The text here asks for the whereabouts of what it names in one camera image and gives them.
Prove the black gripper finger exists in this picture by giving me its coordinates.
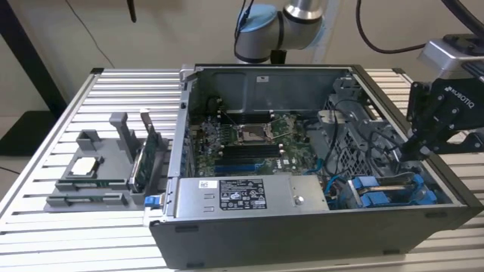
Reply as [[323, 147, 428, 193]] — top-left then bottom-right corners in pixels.
[[400, 132, 426, 163], [418, 141, 435, 161]]

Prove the metal disk bay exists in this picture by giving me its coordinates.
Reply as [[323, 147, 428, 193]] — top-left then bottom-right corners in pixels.
[[346, 166, 455, 211]]

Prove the black RAM slot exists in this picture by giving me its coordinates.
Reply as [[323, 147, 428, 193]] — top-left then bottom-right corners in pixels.
[[222, 159, 282, 167], [223, 149, 282, 156], [222, 154, 282, 162], [223, 144, 282, 151]]

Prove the blue expansion slot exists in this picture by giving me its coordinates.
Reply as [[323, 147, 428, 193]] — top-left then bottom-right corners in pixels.
[[215, 164, 263, 175]]

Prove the perforated metal drive cage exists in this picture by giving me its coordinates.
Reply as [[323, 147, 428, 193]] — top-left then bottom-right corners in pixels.
[[318, 92, 408, 178]]

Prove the green motherboard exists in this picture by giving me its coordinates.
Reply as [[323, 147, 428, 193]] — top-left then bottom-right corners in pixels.
[[188, 112, 327, 178]]

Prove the metal socket cover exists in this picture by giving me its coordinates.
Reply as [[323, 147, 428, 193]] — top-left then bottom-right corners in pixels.
[[266, 117, 299, 139]]

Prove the CPU socket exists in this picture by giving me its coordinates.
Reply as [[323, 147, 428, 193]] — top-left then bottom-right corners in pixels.
[[235, 124, 272, 143]]

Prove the black open PC case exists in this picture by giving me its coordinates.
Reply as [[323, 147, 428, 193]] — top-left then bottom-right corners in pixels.
[[143, 62, 484, 270]]

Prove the thin metal locking lever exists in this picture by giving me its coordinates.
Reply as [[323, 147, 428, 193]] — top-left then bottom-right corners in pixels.
[[222, 111, 240, 126]]

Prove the silver power supply unit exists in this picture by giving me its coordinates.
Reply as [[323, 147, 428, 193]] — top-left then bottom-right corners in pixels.
[[175, 174, 328, 219]]

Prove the green graphics card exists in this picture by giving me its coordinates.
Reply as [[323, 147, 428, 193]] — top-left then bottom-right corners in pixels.
[[127, 109, 163, 194]]

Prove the grey parts rack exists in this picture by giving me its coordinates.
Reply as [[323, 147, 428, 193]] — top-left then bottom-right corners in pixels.
[[44, 112, 175, 213]]

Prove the green RAM stick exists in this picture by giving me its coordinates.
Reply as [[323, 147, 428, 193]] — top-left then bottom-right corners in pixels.
[[72, 179, 127, 188]]

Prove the silver CPU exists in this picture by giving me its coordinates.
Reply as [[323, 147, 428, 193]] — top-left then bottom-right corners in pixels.
[[71, 156, 104, 176]]

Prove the black hanging object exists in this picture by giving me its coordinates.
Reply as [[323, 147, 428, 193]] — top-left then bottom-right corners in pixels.
[[126, 0, 138, 23]]

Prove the black desk leg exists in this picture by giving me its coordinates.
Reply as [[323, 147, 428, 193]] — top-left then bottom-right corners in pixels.
[[0, 0, 68, 156]]

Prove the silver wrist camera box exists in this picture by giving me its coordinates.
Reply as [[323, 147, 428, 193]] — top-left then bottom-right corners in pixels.
[[418, 39, 484, 80]]

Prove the long thin black wire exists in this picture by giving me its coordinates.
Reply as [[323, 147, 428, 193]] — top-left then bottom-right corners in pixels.
[[324, 99, 364, 178]]

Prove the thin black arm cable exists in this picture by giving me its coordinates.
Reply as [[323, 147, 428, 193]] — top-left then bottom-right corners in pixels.
[[354, 0, 430, 54]]

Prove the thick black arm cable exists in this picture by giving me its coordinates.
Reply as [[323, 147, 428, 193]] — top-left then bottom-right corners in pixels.
[[442, 0, 484, 35]]

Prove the black cable on arm joint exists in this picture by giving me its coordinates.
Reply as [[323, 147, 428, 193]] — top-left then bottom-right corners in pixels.
[[235, 0, 255, 32]]

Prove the thin black wall cable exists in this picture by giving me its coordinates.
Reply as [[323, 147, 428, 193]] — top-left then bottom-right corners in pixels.
[[64, 0, 115, 69]]

